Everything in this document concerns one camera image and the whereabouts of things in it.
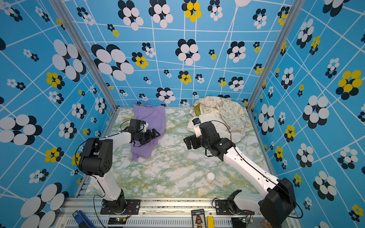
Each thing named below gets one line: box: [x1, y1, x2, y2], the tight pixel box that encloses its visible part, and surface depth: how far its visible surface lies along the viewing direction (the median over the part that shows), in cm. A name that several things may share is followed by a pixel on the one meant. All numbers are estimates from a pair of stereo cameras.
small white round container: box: [206, 171, 215, 183], surface depth 78 cm
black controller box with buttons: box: [191, 209, 207, 228], surface depth 71 cm
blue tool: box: [72, 209, 97, 228], surface depth 69 cm
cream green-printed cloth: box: [190, 95, 247, 134], surface depth 110 cm
